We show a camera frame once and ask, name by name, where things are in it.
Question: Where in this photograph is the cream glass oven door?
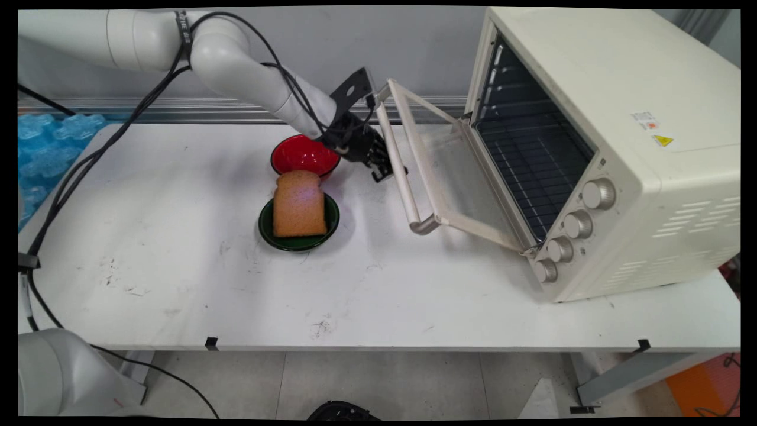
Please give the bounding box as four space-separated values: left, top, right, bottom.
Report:
374 78 540 258

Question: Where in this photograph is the metal wire oven rack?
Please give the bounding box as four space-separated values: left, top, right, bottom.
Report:
476 115 595 240

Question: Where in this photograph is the blue bubble wrap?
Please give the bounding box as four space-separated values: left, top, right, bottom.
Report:
18 114 108 230

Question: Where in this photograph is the dark green bowl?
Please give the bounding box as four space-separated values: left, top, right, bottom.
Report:
258 192 341 253

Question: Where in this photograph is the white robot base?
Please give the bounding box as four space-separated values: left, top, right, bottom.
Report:
18 328 148 418

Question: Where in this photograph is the black round floor object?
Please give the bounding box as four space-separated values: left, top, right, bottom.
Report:
308 401 380 421

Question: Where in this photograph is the aluminium profile rail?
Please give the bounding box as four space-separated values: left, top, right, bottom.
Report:
18 96 473 125

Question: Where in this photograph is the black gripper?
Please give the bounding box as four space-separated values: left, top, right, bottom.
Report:
319 110 409 183

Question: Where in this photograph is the brown toast bread slice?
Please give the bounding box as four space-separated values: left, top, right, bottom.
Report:
273 170 328 238

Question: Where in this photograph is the cream toaster oven body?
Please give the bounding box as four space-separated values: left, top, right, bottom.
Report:
464 7 741 304

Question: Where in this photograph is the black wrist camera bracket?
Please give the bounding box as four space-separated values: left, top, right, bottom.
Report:
329 67 380 114

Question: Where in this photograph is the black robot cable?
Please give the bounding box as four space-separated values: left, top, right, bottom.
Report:
18 11 379 419

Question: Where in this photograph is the red bowl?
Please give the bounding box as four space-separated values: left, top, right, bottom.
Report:
270 134 342 182

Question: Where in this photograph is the thin black floor cable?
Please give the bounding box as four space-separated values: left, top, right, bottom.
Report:
695 353 741 418

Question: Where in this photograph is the grey table leg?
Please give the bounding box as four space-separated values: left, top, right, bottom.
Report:
569 351 727 410
120 351 156 386

